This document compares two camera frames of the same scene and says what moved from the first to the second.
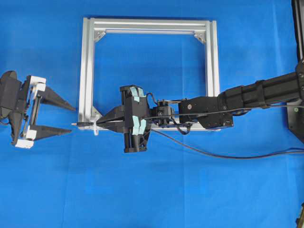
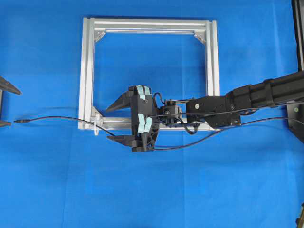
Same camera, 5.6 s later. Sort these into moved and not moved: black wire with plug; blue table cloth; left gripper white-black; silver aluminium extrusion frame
Moved: left gripper white-black; black wire with plug
Not moved: blue table cloth; silver aluminium extrusion frame
